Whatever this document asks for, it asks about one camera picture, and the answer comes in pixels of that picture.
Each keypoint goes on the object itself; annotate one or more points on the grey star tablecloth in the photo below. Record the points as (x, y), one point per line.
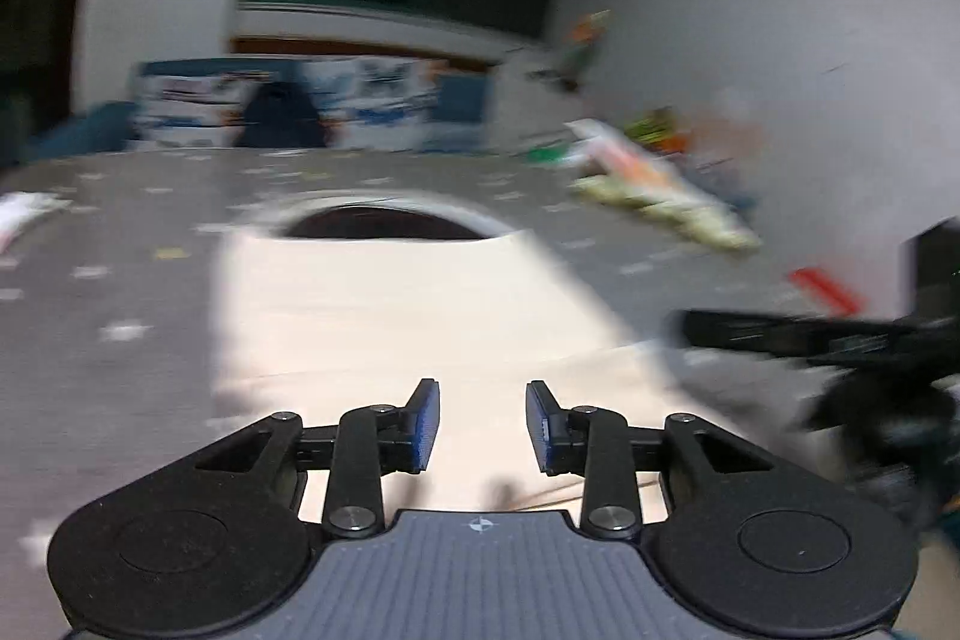
(107, 376)

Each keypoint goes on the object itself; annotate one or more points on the teddy bear toy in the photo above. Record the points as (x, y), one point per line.
(658, 131)

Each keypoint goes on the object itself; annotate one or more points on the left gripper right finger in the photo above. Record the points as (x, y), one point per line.
(743, 539)

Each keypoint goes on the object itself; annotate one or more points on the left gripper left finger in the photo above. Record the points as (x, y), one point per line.
(222, 537)

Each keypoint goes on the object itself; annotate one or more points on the white pink glove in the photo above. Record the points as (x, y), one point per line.
(21, 209)

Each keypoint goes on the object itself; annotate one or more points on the green patterned cloth pad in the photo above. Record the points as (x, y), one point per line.
(701, 219)

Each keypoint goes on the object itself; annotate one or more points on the cream white sweater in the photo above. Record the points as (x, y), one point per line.
(320, 327)

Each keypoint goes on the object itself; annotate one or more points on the butterfly pattern sofa cushion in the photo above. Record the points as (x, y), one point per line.
(200, 104)

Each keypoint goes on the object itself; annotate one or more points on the black backpack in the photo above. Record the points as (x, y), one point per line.
(281, 115)

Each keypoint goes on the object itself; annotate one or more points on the round induction cooktop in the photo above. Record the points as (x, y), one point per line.
(377, 214)

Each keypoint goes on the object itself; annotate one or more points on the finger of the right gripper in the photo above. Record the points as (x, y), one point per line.
(786, 336)

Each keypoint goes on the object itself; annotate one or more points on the orange artificial flower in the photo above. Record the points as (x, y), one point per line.
(584, 44)

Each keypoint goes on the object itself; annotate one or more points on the blue sofa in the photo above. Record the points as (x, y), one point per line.
(457, 121)

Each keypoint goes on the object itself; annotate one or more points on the red box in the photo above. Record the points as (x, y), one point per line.
(828, 292)

